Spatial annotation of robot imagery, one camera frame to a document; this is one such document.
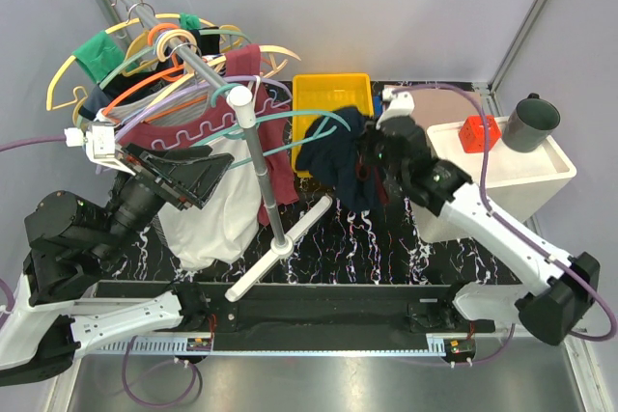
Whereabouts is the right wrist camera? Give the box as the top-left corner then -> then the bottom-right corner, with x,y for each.
377,88 -> 415,127

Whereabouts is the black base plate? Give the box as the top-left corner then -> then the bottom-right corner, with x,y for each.
110,281 -> 498,353

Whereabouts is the dark green mug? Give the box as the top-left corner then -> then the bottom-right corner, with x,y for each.
502,93 -> 561,152

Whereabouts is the navy tank top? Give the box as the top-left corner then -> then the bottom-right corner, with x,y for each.
295,106 -> 389,213

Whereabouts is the maroon white tank top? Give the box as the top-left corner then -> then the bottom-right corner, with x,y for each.
110,83 -> 300,270

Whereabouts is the pink board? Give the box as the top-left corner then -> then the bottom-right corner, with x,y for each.
411,89 -> 482,129

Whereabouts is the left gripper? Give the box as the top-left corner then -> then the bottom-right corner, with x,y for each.
96,141 -> 239,261

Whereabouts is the white storage box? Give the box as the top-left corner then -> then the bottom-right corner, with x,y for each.
427,122 -> 576,223

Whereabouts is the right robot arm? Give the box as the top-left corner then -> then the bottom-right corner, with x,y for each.
359,117 -> 601,345

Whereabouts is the yellow plastic hanger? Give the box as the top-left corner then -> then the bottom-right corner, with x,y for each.
45,13 -> 214,112

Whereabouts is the yellow plastic tray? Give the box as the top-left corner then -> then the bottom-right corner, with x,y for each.
292,73 -> 374,178

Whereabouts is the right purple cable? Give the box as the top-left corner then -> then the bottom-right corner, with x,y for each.
390,82 -> 618,365

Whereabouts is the teal plastic hanger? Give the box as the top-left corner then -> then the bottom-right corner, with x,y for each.
190,75 -> 351,176

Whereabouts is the orange plastic hanger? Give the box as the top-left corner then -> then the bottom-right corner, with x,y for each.
83,14 -> 220,118

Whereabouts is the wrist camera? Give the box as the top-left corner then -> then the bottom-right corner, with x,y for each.
377,88 -> 415,127
64,122 -> 127,172

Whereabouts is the green garment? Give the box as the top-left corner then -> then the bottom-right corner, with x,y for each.
71,13 -> 212,84

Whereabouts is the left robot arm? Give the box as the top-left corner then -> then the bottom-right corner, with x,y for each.
1,144 -> 234,386

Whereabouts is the red cube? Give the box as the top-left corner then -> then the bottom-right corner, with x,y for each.
459,115 -> 501,153

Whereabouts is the lavender plastic hanger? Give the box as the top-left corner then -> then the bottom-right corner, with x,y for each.
115,74 -> 293,145

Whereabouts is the metal clothes rack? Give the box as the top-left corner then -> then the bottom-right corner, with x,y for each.
127,1 -> 332,303

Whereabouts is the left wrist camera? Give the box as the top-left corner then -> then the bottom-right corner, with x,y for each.
64,122 -> 127,172

